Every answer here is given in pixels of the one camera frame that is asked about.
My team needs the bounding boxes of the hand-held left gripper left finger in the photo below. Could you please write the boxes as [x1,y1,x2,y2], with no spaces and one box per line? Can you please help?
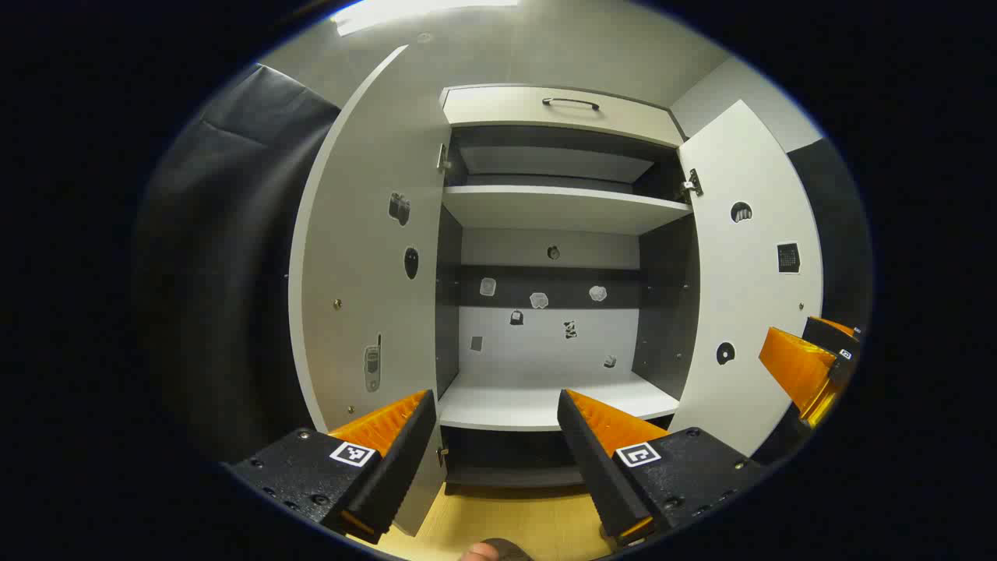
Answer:
[224,388,439,545]

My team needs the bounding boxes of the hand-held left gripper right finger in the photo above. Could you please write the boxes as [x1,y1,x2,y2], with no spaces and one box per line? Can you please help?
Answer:
[556,388,768,548]

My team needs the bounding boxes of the white cabinet door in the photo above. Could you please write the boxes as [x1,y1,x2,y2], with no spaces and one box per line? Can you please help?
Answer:
[668,99,825,458]
[288,44,454,538]

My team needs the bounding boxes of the brown fuzzy shoe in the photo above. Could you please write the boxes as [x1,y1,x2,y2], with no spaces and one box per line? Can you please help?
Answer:
[481,537,535,561]

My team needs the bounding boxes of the white shoe cabinet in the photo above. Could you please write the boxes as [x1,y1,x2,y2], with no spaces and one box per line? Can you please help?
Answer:
[435,83,703,496]

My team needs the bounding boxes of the white cabinet drawer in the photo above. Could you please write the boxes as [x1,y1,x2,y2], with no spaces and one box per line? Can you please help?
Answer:
[440,84,686,149]

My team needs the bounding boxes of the black backdrop cloth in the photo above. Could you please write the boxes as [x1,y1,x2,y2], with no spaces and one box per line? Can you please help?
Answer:
[787,139,873,336]
[132,64,343,468]

